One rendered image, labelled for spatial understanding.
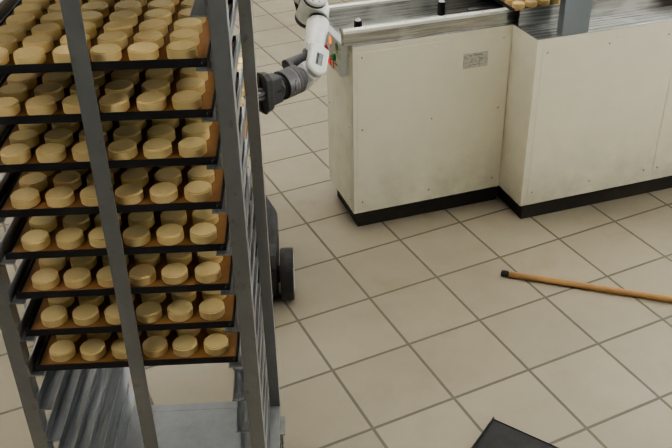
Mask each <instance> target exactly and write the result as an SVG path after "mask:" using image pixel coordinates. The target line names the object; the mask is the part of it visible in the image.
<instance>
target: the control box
mask: <svg viewBox="0 0 672 448"><path fill-rule="evenodd" d="M329 36H330V37H331V44H330V43H329ZM335 43H337V46H338V51H336V49H335ZM325 45H327V47H328V51H329V58H330V66H331V67H332V65H331V60H332V57H331V55H332V53H334V54H335V57H336V60H335V61H333V60H332V62H333V67H332V68H333V69H334V70H335V71H336V72H337V73H338V74H339V75H340V76H341V77H345V76H348V46H346V47H343V46H342V45H341V35H340V34H339V33H338V32H337V31H336V30H335V29H334V28H333V27H332V26H331V25H330V24H329V29H328V34H327V37H326V40H325ZM329 58H328V63H329Z"/></svg>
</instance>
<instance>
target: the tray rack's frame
mask: <svg viewBox="0 0 672 448"><path fill-rule="evenodd" d="M59 1H60V6H61V11H62V17H63V22H64V27H65V33H66V38H67V43H68V48H69V54H70V59H71V64H72V69H73V75H74V80H75V85H76V91H77V96H78V101H79V106H80V112H81V117H82V122H83V127H84V133H85V138H86V143H87V148H88V154H89V159H90V164H91V170H92V175H93V180H94V185H95V191H96V196H97V201H98V206H99V212H100V217H101V222H102V228H103V233H104V238H105V243H106V249H107V254H108V259H109V264H110V270H111V275H112V280H113V286H114V291H115V296H116V301H117V307H118V312H119V317H120V322H121V328H122V333H123V338H124V343H125V349H126V354H127V359H128V365H129V370H130V375H131V380H132V386H133V391H134V396H135V401H136V406H133V410H132V414H131V419H130V423H129V428H128V432H127V437H126V442H125V446H124V448H240V442H241V432H240V433H236V423H237V410H238V401H229V402H208V403H187V404H165V405H151V401H150V395H149V390H148V384H147V378H146V373H145V367H144V361H143V356H142V350H141V345H140V339H139V333H138V328H137V322H136V316H135V311H134V305H133V299H132V294H131V288H130V283H129V277H128V271H127V266H126V260H125V254H124V249H123V243H122V237H121V232H120V226H119V221H118V215H117V209H116V204H115V198H114V192H113V187H112V181H111V176H110V170H109V164H108V159H107V153H106V147H105V142H104V136H103V130H102V125H101V119H100V114H99V108H98V102H97V97H96V91H95V85H94V80H93V74H92V68H91V63H90V57H89V52H88V46H87V40H86V35H85V29H84V23H83V18H82V12H81V6H80V1H79V0H59ZM207 9H208V19H209V29H210V39H211V50H212V60H213V70H214V80H215V90H216V100H217V110H218V120H219V130H220V140H221V150H222V160H223V170H224V180H225V191H226V201H227V211H228V221H229V231H230V241H231V251H232V261H233V271H234V281H235V291H236V301H237V311H238V321H239V331H240V342H241V352H242V362H243V372H244V382H245V392H246V402H247V412H248V422H249V432H250V442H251V448H266V438H265V427H264V415H263V403H262V392H261V380H260V369H259V357H258V346H257V334H256V322H255V311H254V299H253V288H252V276H251V265H250V253H249V241H248V230H247V218H246V207H245V195H244V184H243V172H242V160H241V149H240V137H239V126H238V114H237V102H236V91H235V79H234V68H233V56H232V45H231V33H230V21H229V10H228V0H207ZM9 284H10V279H9V276H8V272H7V268H6V265H0V329H1V333H2V336H3V340H4V343H5V347H6V350H7V354H8V357H9V361H10V364H11V368H12V371H13V375H14V378H15V382H16V386H17V389H18V393H19V396H20V400H21V403H22V407H23V410H24V414H25V417H26V421H27V424H28V428H29V431H30V435H31V439H32V442H33V446H34V448H54V445H53V442H47V441H46V437H45V433H44V430H45V427H46V424H47V419H46V415H45V411H44V410H38V408H37V404H36V400H35V399H36V396H37V393H38V390H39V388H38V385H37V381H36V377H29V374H28V371H27V367H26V364H27V362H28V359H29V357H30V355H29V351H28V347H27V343H26V342H20V341H19V338H18V334H17V330H16V329H17V327H18V325H19V322H20V317H19V313H18V309H17V306H16V304H9V301H8V297H7V293H6V291H7V289H8V286H9ZM280 435H281V437H282V448H284V437H283V435H285V416H280V406H272V407H270V400H268V421H267V448H280Z"/></svg>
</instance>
